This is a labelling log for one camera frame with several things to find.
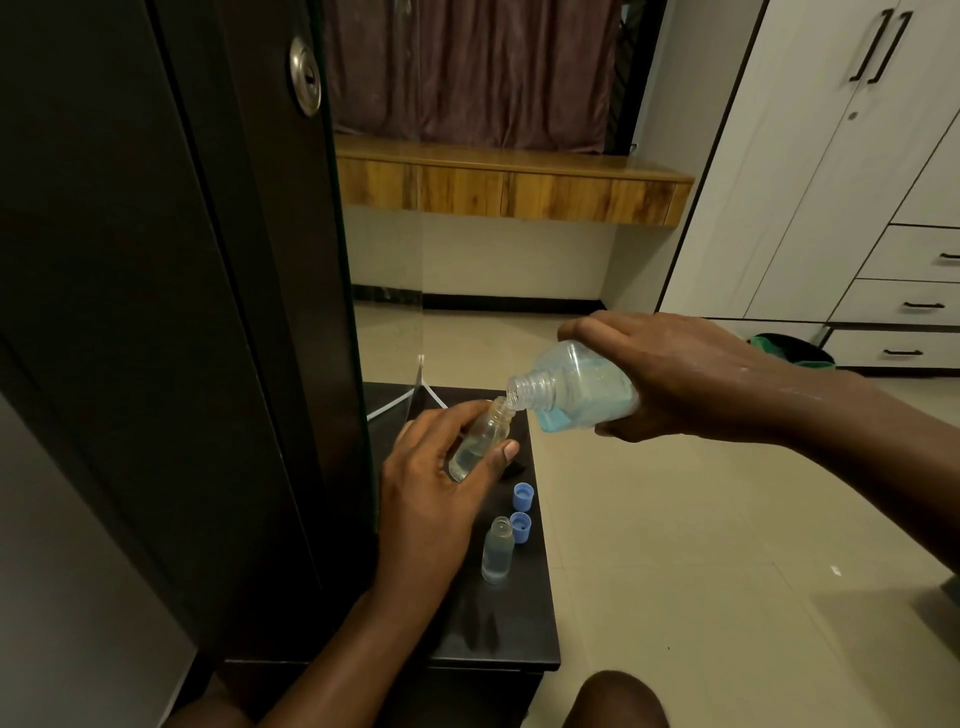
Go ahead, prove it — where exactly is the person's right hand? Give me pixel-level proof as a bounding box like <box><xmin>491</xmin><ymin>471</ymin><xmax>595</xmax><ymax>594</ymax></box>
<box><xmin>557</xmin><ymin>311</ymin><xmax>798</xmax><ymax>447</ymax></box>

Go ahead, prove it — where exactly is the person's left hand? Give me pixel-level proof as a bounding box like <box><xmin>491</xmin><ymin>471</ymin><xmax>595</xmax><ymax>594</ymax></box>
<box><xmin>377</xmin><ymin>399</ymin><xmax>521</xmax><ymax>595</ymax></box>

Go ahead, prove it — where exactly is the small clear glass bottle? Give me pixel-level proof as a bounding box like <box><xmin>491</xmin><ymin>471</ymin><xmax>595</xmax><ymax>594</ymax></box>
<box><xmin>447</xmin><ymin>396</ymin><xmax>514</xmax><ymax>483</ymax></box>

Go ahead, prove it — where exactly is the clear bottle with blue liquid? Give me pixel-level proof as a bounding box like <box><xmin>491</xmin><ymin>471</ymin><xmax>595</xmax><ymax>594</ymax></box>
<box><xmin>506</xmin><ymin>339</ymin><xmax>642</xmax><ymax>434</ymax></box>

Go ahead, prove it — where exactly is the person's left forearm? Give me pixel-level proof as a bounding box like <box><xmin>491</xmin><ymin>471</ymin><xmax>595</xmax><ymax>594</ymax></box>
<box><xmin>247</xmin><ymin>583</ymin><xmax>460</xmax><ymax>728</ymax></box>

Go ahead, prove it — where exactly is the person's right forearm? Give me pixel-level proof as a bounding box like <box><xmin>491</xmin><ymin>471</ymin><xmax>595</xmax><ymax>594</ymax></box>
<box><xmin>791</xmin><ymin>366</ymin><xmax>960</xmax><ymax>577</ymax></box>

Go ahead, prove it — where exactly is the small frosted clear bottle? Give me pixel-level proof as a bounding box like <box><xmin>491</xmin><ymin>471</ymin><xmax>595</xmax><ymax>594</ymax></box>
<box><xmin>482</xmin><ymin>516</ymin><xmax>516</xmax><ymax>586</ymax></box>

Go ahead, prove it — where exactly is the white-edged clear stand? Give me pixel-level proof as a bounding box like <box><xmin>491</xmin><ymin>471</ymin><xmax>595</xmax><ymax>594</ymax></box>
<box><xmin>365</xmin><ymin>354</ymin><xmax>450</xmax><ymax>422</ymax></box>

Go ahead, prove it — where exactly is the small dark table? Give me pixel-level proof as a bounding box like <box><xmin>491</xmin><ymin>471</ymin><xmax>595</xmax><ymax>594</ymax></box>
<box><xmin>363</xmin><ymin>382</ymin><xmax>563</xmax><ymax>728</ymax></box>

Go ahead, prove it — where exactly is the green and black bag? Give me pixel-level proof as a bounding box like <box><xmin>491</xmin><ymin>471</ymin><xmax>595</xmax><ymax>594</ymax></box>
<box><xmin>747</xmin><ymin>333</ymin><xmax>837</xmax><ymax>371</ymax></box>

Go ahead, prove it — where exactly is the white wardrobe drawer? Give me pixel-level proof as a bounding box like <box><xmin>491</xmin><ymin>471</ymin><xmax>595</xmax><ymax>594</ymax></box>
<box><xmin>856</xmin><ymin>224</ymin><xmax>960</xmax><ymax>285</ymax></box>
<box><xmin>830</xmin><ymin>278</ymin><xmax>960</xmax><ymax>328</ymax></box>
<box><xmin>820</xmin><ymin>327</ymin><xmax>960</xmax><ymax>371</ymax></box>

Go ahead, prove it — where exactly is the person's right knee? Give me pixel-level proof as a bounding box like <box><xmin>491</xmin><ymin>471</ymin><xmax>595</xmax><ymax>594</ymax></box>
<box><xmin>573</xmin><ymin>669</ymin><xmax>670</xmax><ymax>728</ymax></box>

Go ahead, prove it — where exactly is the white wardrobe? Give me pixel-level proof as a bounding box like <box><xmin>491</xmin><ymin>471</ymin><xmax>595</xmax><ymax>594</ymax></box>
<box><xmin>654</xmin><ymin>0</ymin><xmax>960</xmax><ymax>376</ymax></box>

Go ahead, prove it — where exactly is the dark wardrobe door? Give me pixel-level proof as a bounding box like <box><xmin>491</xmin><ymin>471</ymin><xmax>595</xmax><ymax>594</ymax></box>
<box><xmin>0</xmin><ymin>0</ymin><xmax>376</xmax><ymax>699</ymax></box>

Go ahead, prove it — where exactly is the maroon curtain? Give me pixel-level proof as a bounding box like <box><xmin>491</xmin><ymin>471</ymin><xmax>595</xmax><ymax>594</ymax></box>
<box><xmin>322</xmin><ymin>0</ymin><xmax>625</xmax><ymax>156</ymax></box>

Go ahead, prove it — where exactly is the round metal door lock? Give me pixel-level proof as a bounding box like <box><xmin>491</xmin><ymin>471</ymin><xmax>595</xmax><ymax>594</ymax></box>
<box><xmin>289</xmin><ymin>34</ymin><xmax>324</xmax><ymax>117</ymax></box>

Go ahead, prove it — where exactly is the wooden wall shelf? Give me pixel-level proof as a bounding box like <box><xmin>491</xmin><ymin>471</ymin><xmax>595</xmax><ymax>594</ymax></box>
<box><xmin>333</xmin><ymin>132</ymin><xmax>696</xmax><ymax>229</ymax></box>

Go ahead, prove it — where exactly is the dark window frame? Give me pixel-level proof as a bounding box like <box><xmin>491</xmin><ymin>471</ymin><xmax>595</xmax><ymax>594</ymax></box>
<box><xmin>603</xmin><ymin>0</ymin><xmax>670</xmax><ymax>159</ymax></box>

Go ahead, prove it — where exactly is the black wardrobe door handle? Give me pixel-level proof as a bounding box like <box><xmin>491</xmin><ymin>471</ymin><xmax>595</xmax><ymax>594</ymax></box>
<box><xmin>867</xmin><ymin>10</ymin><xmax>914</xmax><ymax>85</ymax></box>
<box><xmin>849</xmin><ymin>8</ymin><xmax>895</xmax><ymax>84</ymax></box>

